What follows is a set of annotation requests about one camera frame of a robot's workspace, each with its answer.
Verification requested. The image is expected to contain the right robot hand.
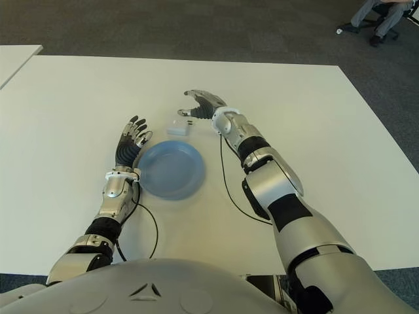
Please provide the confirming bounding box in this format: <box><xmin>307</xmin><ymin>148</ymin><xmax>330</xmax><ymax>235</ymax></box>
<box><xmin>177</xmin><ymin>90</ymin><xmax>228</xmax><ymax>120</ymax></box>

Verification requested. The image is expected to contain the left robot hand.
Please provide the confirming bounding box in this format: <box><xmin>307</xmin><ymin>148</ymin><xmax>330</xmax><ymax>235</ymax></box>
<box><xmin>113</xmin><ymin>114</ymin><xmax>154</xmax><ymax>169</ymax></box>

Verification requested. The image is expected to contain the white plug charger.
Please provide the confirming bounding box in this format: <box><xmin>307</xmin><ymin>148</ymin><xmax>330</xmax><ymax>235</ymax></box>
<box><xmin>166</xmin><ymin>119</ymin><xmax>194</xmax><ymax>137</ymax></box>

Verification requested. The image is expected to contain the blue plastic plate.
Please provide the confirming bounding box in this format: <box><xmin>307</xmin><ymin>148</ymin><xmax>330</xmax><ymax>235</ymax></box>
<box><xmin>139</xmin><ymin>140</ymin><xmax>206</xmax><ymax>200</ymax></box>

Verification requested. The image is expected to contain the white side table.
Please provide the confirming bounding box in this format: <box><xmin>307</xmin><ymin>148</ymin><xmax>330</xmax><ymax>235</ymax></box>
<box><xmin>0</xmin><ymin>44</ymin><xmax>43</xmax><ymax>89</ymax></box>

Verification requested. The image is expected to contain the grey robot torso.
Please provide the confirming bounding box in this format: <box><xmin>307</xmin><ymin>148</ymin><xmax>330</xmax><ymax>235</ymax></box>
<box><xmin>0</xmin><ymin>257</ymin><xmax>291</xmax><ymax>314</ymax></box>

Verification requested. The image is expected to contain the person on office chair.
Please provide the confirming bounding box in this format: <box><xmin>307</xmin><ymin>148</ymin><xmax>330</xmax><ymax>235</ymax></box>
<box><xmin>340</xmin><ymin>0</ymin><xmax>419</xmax><ymax>40</ymax></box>

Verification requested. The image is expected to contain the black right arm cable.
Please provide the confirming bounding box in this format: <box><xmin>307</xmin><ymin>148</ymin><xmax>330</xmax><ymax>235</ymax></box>
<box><xmin>218</xmin><ymin>133</ymin><xmax>274</xmax><ymax>226</ymax></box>

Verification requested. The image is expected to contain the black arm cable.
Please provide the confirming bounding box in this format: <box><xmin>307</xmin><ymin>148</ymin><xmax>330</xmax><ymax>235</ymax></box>
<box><xmin>218</xmin><ymin>133</ymin><xmax>274</xmax><ymax>226</ymax></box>
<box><xmin>114</xmin><ymin>181</ymin><xmax>160</xmax><ymax>262</ymax></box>

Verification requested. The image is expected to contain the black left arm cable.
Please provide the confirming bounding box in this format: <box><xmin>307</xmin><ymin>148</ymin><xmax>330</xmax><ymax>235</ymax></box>
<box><xmin>114</xmin><ymin>181</ymin><xmax>160</xmax><ymax>262</ymax></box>

